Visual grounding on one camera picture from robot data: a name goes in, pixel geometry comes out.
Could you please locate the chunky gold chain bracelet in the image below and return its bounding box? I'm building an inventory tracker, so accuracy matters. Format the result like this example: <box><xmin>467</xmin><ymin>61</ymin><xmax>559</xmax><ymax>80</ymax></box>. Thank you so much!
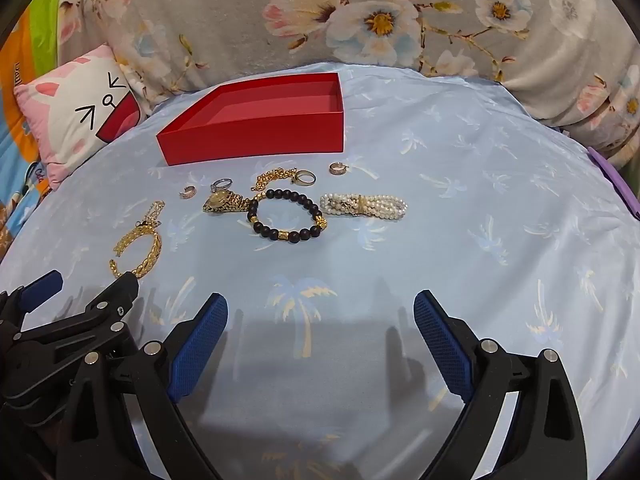
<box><xmin>249</xmin><ymin>168</ymin><xmax>300</xmax><ymax>192</ymax></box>

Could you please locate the cat face pillow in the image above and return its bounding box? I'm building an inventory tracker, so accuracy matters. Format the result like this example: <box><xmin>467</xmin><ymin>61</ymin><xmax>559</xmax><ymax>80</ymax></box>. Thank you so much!
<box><xmin>13</xmin><ymin>43</ymin><xmax>151</xmax><ymax>191</ymax></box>

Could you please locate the red cardboard box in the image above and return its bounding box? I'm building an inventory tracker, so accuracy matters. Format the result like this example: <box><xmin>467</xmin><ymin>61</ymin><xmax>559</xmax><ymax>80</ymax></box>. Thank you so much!
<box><xmin>156</xmin><ymin>72</ymin><xmax>346</xmax><ymax>167</ymax></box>

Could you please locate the colourful cartoon blanket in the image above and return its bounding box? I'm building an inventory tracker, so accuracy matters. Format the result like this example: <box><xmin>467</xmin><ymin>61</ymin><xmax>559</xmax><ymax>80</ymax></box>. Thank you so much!
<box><xmin>0</xmin><ymin>0</ymin><xmax>69</xmax><ymax>243</ymax></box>

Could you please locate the gold braided bangle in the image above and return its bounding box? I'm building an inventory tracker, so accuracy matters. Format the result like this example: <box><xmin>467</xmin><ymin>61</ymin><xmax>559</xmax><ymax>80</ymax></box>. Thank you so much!
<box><xmin>109</xmin><ymin>224</ymin><xmax>164</xmax><ymax>281</ymax></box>

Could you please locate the blue palm print sheet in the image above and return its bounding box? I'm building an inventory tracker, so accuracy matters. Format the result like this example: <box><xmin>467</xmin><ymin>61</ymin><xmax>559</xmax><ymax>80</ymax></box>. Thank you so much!
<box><xmin>0</xmin><ymin>62</ymin><xmax>640</xmax><ymax>480</ymax></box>

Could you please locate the black bead bracelet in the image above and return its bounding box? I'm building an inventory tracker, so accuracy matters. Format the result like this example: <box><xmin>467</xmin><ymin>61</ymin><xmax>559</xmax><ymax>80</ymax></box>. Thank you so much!
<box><xmin>247</xmin><ymin>188</ymin><xmax>329</xmax><ymax>241</ymax></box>

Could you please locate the floral grey cushion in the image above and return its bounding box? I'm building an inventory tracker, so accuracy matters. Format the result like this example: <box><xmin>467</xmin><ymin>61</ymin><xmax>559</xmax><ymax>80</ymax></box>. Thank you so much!
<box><xmin>47</xmin><ymin>0</ymin><xmax>640</xmax><ymax>171</ymax></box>

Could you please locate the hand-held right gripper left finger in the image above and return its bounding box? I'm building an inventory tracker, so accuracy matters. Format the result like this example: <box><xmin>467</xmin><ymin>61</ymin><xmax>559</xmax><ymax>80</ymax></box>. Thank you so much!
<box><xmin>56</xmin><ymin>293</ymin><xmax>230</xmax><ymax>480</ymax></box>

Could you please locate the thin gold chain bracelet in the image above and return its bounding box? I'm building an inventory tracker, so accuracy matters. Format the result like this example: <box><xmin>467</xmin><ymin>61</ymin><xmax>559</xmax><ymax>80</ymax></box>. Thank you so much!
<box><xmin>143</xmin><ymin>200</ymin><xmax>166</xmax><ymax>229</ymax></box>

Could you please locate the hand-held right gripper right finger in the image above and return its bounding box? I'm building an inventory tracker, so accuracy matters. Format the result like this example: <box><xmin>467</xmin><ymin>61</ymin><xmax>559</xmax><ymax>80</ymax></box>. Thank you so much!
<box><xmin>414</xmin><ymin>289</ymin><xmax>589</xmax><ymax>480</ymax></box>

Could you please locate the purple plastic object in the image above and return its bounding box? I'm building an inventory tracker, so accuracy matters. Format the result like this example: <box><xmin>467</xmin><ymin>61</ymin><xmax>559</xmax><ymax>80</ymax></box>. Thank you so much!
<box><xmin>589</xmin><ymin>145</ymin><xmax>640</xmax><ymax>222</ymax></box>

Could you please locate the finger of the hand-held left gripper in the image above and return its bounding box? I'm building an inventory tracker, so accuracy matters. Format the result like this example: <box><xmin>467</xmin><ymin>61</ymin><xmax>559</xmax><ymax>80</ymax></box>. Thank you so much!
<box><xmin>0</xmin><ymin>269</ymin><xmax>65</xmax><ymax>332</ymax></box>
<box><xmin>12</xmin><ymin>273</ymin><xmax>140</xmax><ymax>347</ymax></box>

